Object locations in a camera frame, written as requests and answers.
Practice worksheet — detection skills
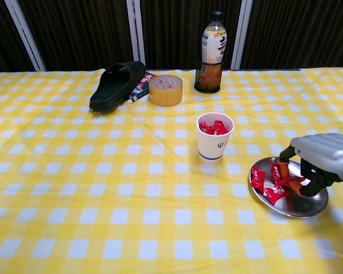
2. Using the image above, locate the white paper cup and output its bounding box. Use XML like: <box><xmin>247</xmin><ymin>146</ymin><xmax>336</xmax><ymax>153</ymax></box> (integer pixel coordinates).
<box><xmin>196</xmin><ymin>112</ymin><xmax>235</xmax><ymax>163</ymax></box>

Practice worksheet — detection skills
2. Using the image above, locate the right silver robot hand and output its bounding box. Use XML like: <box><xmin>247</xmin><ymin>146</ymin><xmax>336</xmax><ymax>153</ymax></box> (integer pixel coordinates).
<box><xmin>278</xmin><ymin>133</ymin><xmax>343</xmax><ymax>198</ymax></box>

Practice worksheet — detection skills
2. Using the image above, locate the black mesh cup holder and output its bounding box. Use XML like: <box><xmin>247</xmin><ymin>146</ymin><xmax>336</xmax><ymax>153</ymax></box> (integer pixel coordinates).
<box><xmin>194</xmin><ymin>57</ymin><xmax>226</xmax><ymax>94</ymax></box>

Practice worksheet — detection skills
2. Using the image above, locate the yellow white checked tablecloth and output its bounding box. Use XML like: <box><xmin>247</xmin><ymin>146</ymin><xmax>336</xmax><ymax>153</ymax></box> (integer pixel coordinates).
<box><xmin>0</xmin><ymin>67</ymin><xmax>343</xmax><ymax>274</ymax></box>

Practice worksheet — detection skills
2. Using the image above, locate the round steel plate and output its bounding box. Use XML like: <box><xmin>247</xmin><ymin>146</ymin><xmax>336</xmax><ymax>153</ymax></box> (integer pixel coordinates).
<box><xmin>248</xmin><ymin>156</ymin><xmax>329</xmax><ymax>219</ymax></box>

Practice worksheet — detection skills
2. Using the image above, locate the plastic drink bottle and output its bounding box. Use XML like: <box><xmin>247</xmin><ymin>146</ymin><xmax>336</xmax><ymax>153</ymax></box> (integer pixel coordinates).
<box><xmin>201</xmin><ymin>11</ymin><xmax>229</xmax><ymax>88</ymax></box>

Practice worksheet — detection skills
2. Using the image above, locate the black rubber slipper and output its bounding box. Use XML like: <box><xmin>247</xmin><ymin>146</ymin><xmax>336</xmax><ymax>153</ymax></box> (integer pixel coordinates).
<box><xmin>89</xmin><ymin>61</ymin><xmax>147</xmax><ymax>112</ymax></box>

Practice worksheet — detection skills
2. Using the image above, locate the clear packing tape roll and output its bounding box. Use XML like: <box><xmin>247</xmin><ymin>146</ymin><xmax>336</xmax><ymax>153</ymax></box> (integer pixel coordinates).
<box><xmin>148</xmin><ymin>74</ymin><xmax>184</xmax><ymax>107</ymax></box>

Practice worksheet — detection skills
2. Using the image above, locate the dark pleated curtain panel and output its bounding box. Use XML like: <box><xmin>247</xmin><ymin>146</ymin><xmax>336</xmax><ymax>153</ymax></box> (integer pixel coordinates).
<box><xmin>17</xmin><ymin>0</ymin><xmax>135</xmax><ymax>72</ymax></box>
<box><xmin>240</xmin><ymin>0</ymin><xmax>343</xmax><ymax>71</ymax></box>
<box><xmin>0</xmin><ymin>0</ymin><xmax>37</xmax><ymax>77</ymax></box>
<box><xmin>139</xmin><ymin>0</ymin><xmax>245</xmax><ymax>71</ymax></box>

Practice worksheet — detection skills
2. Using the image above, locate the white partition post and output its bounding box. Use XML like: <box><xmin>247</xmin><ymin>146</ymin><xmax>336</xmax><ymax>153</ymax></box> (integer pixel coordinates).
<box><xmin>4</xmin><ymin>0</ymin><xmax>46</xmax><ymax>72</ymax></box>
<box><xmin>230</xmin><ymin>0</ymin><xmax>254</xmax><ymax>71</ymax></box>
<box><xmin>126</xmin><ymin>0</ymin><xmax>146</xmax><ymax>68</ymax></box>

